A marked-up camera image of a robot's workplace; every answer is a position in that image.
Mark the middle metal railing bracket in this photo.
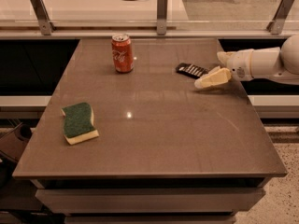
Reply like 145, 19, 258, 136
156, 0, 168, 35

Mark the dark chair at left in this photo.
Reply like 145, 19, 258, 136
0, 123, 32, 187

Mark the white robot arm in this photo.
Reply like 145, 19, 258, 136
194, 35, 299, 90

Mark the left metal railing bracket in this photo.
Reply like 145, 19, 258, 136
30, 0, 54, 35

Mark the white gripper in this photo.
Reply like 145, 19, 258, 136
194, 49, 253, 90

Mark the right metal railing bracket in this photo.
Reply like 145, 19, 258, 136
266, 0, 295, 35

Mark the black rxbar chocolate wrapper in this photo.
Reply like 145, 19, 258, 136
176, 63, 208, 79

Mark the metal railing bracket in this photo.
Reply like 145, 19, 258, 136
30, 0, 54, 35
266, 0, 295, 35
156, 0, 168, 35

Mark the grey drawer front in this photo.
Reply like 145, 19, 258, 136
36, 188, 264, 214

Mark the red coca-cola can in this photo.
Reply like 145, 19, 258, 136
111, 34, 134, 73

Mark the green and yellow sponge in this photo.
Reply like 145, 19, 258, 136
62, 103, 99, 145

